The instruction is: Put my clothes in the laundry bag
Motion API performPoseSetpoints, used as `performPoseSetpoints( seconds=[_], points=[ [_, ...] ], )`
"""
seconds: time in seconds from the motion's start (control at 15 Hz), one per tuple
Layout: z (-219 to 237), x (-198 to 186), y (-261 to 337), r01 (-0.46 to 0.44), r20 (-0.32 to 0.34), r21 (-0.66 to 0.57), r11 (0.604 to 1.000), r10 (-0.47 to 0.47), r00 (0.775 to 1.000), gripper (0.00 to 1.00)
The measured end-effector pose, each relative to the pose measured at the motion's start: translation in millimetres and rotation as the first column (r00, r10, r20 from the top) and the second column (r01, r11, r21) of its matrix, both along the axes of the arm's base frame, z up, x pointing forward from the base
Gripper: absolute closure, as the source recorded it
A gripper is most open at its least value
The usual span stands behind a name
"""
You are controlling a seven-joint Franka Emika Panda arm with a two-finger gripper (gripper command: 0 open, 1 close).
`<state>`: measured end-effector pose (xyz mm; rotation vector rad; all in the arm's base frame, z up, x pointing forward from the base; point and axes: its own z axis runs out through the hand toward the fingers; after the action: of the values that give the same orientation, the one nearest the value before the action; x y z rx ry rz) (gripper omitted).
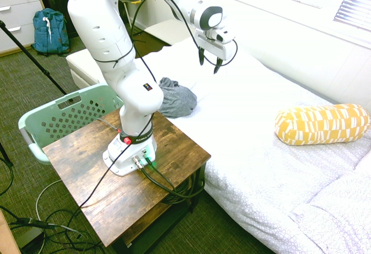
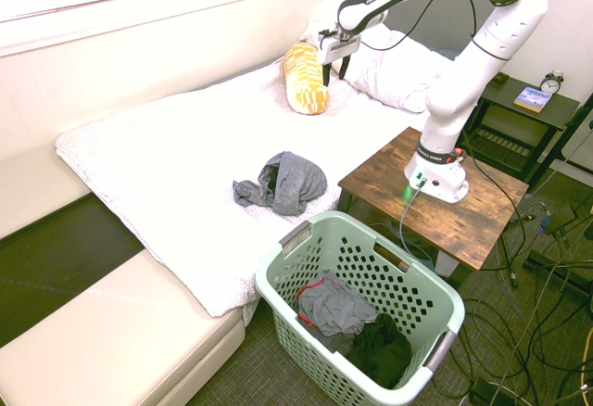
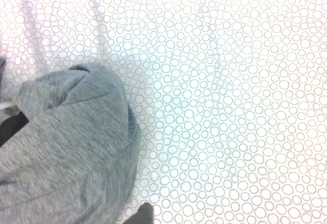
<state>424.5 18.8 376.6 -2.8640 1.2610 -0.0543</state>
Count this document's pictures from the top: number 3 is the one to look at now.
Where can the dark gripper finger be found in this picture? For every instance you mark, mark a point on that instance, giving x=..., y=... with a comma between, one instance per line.
x=143, y=215

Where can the grey heathered garment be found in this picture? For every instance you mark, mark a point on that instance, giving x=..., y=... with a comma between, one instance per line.
x=66, y=144

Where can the white garment label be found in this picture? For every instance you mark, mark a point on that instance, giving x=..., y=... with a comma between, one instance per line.
x=4, y=105

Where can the white circle-print bed comforter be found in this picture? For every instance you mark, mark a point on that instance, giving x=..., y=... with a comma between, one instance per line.
x=217, y=93

